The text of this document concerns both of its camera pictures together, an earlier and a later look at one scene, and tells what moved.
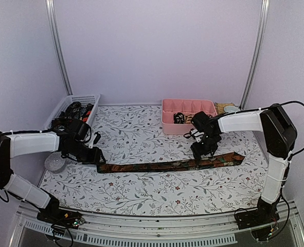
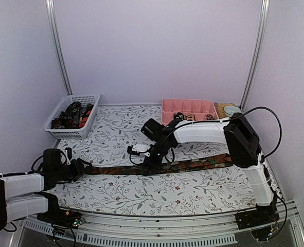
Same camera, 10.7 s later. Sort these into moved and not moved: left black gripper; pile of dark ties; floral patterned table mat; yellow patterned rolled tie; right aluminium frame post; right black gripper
Moved: left black gripper; right black gripper
Not moved: yellow patterned rolled tie; right aluminium frame post; floral patterned table mat; pile of dark ties
